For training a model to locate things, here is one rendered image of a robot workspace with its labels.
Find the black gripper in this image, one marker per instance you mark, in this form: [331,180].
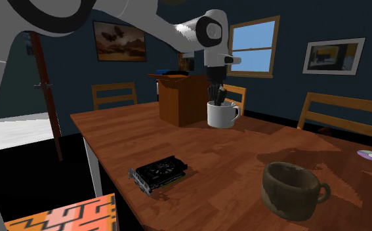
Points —
[216,75]

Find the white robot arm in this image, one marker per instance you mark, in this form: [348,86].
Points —
[185,32]

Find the wooden chair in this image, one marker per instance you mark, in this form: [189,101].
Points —
[113,87]
[345,101]
[236,91]

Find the white mug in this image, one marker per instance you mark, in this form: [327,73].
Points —
[219,115]

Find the brown wooden box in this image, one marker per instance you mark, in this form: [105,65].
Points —
[179,99]

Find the wooden framed window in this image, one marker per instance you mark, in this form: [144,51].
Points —
[252,43]

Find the wooden table with white legs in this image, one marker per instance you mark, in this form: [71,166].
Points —
[233,156]

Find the black graphics card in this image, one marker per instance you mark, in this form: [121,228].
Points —
[160,171]

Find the dark brown mug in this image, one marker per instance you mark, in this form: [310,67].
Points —
[289,200]

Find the reddish brown door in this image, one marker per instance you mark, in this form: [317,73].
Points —
[46,96]

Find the orange patterned robot stand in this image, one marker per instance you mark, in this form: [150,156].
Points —
[77,214]

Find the small brown wall picture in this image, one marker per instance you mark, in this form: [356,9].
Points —
[185,63]

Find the dark framed brown wall picture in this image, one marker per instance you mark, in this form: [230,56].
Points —
[120,41]

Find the white framed wall picture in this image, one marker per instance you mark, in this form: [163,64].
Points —
[334,57]

